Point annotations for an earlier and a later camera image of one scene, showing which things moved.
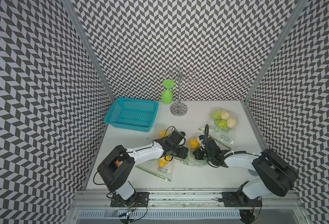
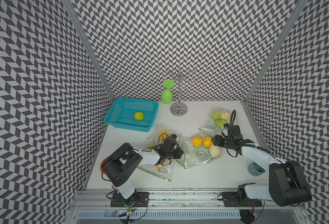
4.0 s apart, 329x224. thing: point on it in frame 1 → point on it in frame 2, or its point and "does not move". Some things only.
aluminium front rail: [187, 200] does not move
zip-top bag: [190, 160] does not move
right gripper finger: [200, 155] → [218, 140]
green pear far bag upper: [216, 114] does not move
